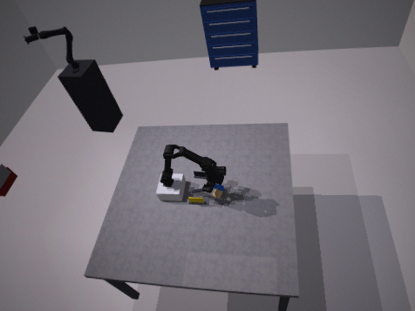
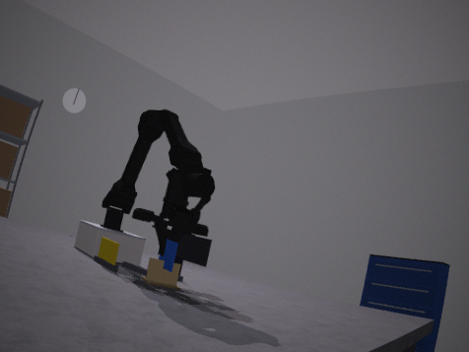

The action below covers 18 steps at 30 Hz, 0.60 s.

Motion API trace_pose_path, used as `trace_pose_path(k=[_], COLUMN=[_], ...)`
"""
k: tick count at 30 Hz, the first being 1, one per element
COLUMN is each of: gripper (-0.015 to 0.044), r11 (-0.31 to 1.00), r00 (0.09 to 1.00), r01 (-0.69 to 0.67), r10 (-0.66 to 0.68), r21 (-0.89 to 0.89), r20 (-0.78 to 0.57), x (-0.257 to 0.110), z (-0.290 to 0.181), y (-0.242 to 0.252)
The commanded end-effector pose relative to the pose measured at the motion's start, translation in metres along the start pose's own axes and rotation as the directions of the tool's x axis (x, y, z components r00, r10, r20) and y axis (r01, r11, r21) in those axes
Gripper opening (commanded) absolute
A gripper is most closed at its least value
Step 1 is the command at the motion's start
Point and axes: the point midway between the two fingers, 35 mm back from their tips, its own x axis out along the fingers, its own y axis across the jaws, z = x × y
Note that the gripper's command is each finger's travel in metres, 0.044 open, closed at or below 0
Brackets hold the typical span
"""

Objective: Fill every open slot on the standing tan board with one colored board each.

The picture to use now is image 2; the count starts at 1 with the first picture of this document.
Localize blue board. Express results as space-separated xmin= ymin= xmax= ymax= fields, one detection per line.
xmin=159 ymin=239 xmax=178 ymax=272

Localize tan notched board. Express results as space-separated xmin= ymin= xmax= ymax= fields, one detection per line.
xmin=143 ymin=257 xmax=181 ymax=290

